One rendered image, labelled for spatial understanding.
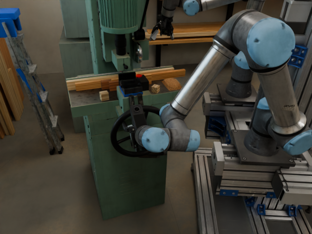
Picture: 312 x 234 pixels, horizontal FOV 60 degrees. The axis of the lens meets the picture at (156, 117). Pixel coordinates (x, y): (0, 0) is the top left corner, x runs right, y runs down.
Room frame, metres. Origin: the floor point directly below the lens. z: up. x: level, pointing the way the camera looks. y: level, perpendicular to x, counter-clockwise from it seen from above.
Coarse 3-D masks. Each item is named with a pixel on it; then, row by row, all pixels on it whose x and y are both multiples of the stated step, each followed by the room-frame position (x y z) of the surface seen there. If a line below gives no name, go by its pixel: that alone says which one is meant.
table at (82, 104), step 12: (72, 96) 1.17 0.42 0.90; (84, 96) 1.18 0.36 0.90; (96, 96) 1.18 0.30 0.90; (156, 96) 1.22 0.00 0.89; (168, 96) 1.24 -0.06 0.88; (72, 108) 1.07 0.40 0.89; (84, 108) 1.09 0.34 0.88; (96, 108) 1.11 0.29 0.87; (108, 108) 1.13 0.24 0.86; (120, 108) 1.12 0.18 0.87
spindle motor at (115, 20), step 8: (104, 0) 1.26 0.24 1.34; (112, 0) 1.24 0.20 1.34; (120, 0) 1.24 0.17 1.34; (128, 0) 1.26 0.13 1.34; (136, 0) 1.31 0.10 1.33; (104, 8) 1.25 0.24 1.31; (112, 8) 1.24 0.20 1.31; (120, 8) 1.24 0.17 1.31; (128, 8) 1.25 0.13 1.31; (136, 8) 1.31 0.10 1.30; (104, 16) 1.27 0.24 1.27; (112, 16) 1.24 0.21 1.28; (120, 16) 1.24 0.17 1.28; (128, 16) 1.25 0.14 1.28; (136, 16) 1.31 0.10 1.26; (104, 24) 1.27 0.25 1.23; (112, 24) 1.24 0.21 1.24; (120, 24) 1.24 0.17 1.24; (128, 24) 1.25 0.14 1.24; (136, 24) 1.31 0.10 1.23; (112, 32) 1.24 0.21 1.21; (120, 32) 1.24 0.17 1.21; (128, 32) 1.25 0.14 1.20
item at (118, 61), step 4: (112, 52) 1.36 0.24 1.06; (112, 56) 1.37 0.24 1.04; (116, 56) 1.30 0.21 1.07; (120, 56) 1.30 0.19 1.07; (124, 56) 1.30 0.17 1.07; (128, 56) 1.30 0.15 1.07; (112, 60) 1.38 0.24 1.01; (116, 60) 1.28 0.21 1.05; (120, 60) 1.27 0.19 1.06; (124, 60) 1.28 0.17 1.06; (128, 60) 1.29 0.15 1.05; (116, 64) 1.29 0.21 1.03; (120, 64) 1.27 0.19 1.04; (128, 64) 1.29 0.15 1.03; (116, 68) 1.29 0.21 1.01; (120, 68) 1.27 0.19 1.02; (124, 68) 1.28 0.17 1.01; (128, 68) 1.28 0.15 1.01
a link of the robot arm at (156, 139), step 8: (144, 128) 0.71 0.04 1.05; (152, 128) 0.67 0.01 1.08; (160, 128) 0.69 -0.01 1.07; (144, 136) 0.65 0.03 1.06; (152, 136) 0.63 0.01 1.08; (160, 136) 0.64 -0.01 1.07; (168, 136) 0.65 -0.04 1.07; (144, 144) 0.64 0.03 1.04; (152, 144) 0.62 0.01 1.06; (160, 144) 0.63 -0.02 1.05; (168, 144) 0.65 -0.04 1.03
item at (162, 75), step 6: (156, 72) 1.40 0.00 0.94; (162, 72) 1.40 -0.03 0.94; (168, 72) 1.41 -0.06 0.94; (174, 72) 1.42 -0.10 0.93; (180, 72) 1.43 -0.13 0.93; (108, 78) 1.30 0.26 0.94; (156, 78) 1.38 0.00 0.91; (162, 78) 1.39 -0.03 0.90; (78, 84) 1.23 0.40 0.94; (84, 84) 1.24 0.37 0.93; (90, 84) 1.25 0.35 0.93; (96, 84) 1.26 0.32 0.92; (78, 90) 1.23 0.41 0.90
